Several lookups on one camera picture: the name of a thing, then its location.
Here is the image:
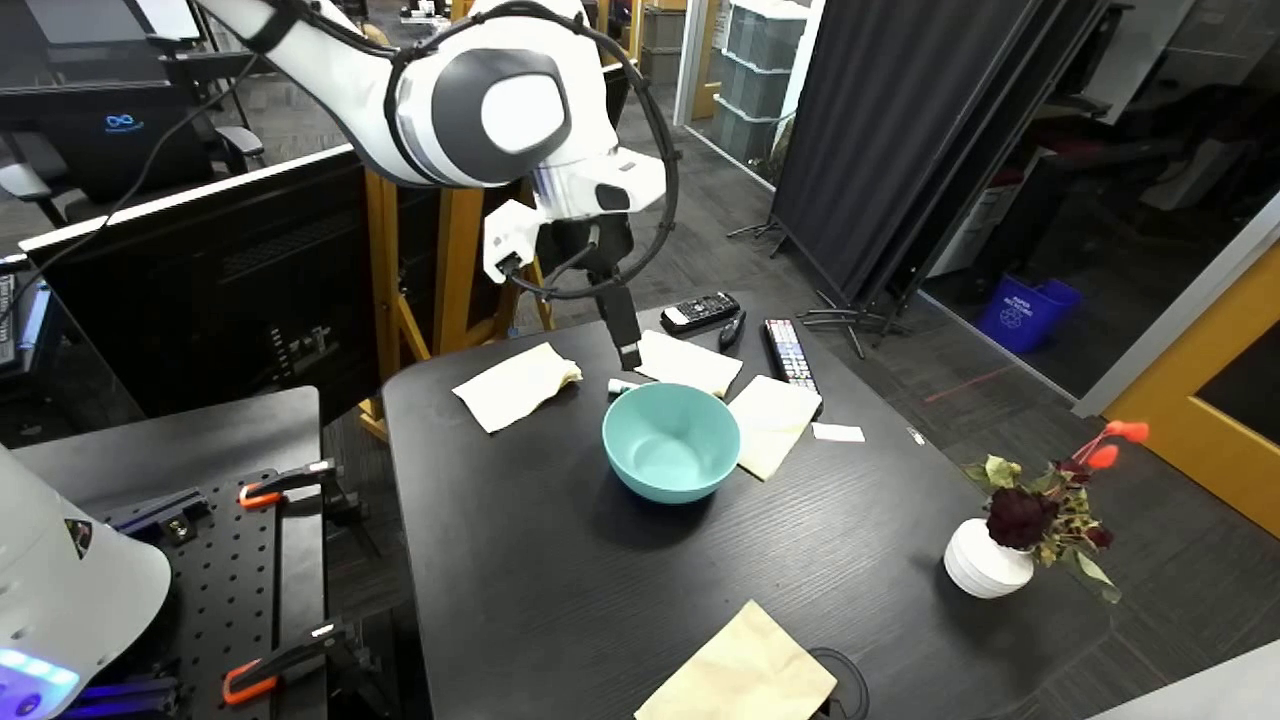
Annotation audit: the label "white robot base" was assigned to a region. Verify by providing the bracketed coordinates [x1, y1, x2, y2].
[0, 444, 177, 720]

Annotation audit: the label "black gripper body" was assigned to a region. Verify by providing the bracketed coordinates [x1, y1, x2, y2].
[581, 212, 646, 319]

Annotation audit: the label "black Dell monitor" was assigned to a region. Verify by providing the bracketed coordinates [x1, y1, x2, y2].
[0, 0, 256, 203]

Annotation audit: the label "black monitor with label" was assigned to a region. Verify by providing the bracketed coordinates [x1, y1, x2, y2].
[17, 141, 385, 423]

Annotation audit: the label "red flower bouquet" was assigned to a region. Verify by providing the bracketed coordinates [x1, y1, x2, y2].
[969, 415, 1153, 603]

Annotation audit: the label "grey plastic storage drawers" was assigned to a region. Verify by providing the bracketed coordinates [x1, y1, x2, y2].
[701, 0, 816, 171]

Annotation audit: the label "yellow wooden door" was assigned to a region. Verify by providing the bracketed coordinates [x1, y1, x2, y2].
[1102, 244, 1280, 534]

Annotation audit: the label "blue bin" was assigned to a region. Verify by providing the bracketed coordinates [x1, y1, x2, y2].
[977, 272, 1087, 359]

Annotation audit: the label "black curtain divider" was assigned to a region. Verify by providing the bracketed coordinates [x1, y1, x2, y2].
[772, 0, 1110, 313]

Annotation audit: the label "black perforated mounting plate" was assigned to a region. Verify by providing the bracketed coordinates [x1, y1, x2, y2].
[94, 475, 291, 720]

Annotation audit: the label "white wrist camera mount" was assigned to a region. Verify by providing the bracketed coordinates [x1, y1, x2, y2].
[481, 196, 550, 289]

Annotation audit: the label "black remote control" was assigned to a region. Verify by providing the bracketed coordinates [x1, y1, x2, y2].
[659, 289, 744, 336]

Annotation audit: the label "black round disc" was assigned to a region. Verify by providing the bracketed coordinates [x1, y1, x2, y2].
[805, 643, 870, 720]

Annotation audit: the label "grey remote control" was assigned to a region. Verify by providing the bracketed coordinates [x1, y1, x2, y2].
[759, 316, 821, 390]

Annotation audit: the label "white paper sheet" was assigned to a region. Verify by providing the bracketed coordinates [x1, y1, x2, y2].
[722, 370, 827, 482]
[637, 328, 749, 398]

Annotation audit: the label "orange black clamp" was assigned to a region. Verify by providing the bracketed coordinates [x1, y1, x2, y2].
[234, 456, 345, 515]
[214, 618, 363, 712]

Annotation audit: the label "white round vase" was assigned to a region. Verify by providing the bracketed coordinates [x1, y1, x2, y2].
[940, 515, 1040, 603]

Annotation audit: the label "teal blue bowl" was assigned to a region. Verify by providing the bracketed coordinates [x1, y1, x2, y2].
[597, 379, 744, 506]

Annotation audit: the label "crumpled white napkin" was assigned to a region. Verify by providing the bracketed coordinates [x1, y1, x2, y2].
[451, 341, 588, 435]

